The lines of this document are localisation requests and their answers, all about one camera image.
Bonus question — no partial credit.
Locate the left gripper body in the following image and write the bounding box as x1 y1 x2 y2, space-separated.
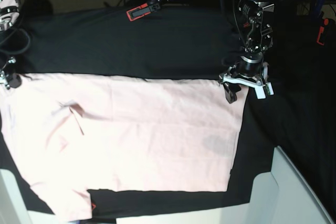
218 60 274 99

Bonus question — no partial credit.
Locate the light pink T-shirt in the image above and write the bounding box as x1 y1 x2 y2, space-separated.
1 73 248 221

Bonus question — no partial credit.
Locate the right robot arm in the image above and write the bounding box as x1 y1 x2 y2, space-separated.
1 0 31 79

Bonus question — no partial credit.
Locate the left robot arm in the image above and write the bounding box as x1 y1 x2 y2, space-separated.
1 0 276 103

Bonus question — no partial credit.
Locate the black table cloth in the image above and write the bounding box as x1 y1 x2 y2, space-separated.
16 7 335 221

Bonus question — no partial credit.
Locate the red clamp at right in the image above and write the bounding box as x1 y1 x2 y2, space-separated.
317 18 329 46

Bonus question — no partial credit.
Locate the red black clamp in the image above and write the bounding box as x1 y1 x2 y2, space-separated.
127 2 161 22

